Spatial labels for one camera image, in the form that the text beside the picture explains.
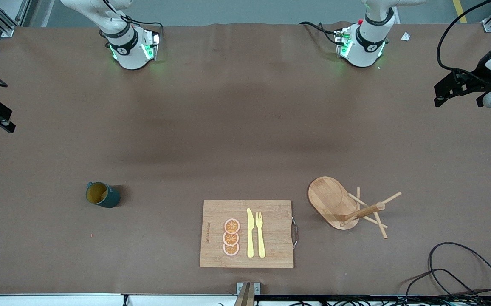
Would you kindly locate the yellow plastic fork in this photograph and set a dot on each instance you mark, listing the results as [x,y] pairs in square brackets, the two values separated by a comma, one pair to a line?
[261,242]

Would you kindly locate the teal mug with yellow inside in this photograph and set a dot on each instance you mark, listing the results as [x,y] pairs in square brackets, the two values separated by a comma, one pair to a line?
[101,195]

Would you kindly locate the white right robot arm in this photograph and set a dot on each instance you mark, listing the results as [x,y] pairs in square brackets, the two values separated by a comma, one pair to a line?
[128,51]

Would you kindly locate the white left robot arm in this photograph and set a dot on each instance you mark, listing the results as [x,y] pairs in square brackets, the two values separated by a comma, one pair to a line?
[364,46]

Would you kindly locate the wooden mug rack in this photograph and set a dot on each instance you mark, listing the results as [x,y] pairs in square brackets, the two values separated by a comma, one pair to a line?
[328,197]

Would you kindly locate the toy orange slice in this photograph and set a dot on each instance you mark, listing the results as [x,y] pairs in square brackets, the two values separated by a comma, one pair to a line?
[232,226]

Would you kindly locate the yellow plastic knife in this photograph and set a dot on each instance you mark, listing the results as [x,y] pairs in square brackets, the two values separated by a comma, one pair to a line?
[250,238]

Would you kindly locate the white paper scrap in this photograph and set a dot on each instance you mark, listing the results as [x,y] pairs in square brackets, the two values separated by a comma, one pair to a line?
[405,36]

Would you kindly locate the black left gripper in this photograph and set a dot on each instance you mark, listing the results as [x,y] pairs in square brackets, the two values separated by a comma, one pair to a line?
[478,80]

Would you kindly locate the metal bracket with wooden post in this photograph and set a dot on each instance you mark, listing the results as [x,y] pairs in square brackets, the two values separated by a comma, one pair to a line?
[247,291]

